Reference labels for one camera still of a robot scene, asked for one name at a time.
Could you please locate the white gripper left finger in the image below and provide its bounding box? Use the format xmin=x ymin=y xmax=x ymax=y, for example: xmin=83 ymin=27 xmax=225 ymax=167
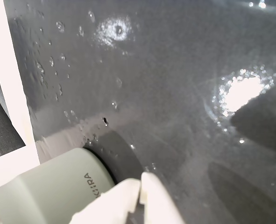
xmin=70 ymin=178 xmax=142 ymax=224

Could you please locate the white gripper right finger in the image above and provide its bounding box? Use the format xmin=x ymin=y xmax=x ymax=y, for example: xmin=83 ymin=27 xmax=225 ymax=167
xmin=140 ymin=172 xmax=184 ymax=224

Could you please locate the pale green steel-rimmed cup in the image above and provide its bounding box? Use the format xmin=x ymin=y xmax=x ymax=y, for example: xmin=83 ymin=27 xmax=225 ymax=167
xmin=0 ymin=147 xmax=117 ymax=224

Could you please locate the dark grey table mat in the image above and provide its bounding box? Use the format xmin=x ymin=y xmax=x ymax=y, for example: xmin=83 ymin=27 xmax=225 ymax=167
xmin=7 ymin=0 xmax=276 ymax=224

